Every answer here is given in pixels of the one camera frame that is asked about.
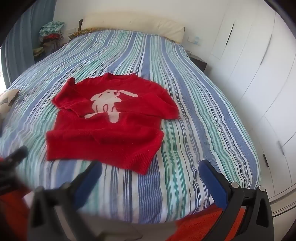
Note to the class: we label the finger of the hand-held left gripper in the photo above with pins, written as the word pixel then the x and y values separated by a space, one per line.
pixel 17 154

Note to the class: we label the pile of colourful clothes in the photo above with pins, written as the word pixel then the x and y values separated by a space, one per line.
pixel 52 34

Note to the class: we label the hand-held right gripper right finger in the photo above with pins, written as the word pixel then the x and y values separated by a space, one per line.
pixel 211 179

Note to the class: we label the blue curtain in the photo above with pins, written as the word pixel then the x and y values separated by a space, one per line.
pixel 20 44

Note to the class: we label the red sweater with rabbit print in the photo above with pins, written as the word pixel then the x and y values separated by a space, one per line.
pixel 111 136

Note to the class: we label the white wardrobe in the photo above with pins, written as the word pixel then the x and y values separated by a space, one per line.
pixel 254 69

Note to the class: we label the bed with striped cover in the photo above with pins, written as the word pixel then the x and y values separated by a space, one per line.
pixel 189 120

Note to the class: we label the cream pillow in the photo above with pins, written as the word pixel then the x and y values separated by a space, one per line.
pixel 138 25

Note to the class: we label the beige patterned cushion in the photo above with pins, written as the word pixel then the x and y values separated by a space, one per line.
pixel 8 98

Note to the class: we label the dark nightstand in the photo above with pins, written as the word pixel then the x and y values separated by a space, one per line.
pixel 199 62

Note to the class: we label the white wall socket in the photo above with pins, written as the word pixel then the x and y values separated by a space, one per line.
pixel 193 39

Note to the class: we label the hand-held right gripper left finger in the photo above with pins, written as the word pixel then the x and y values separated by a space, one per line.
pixel 91 176

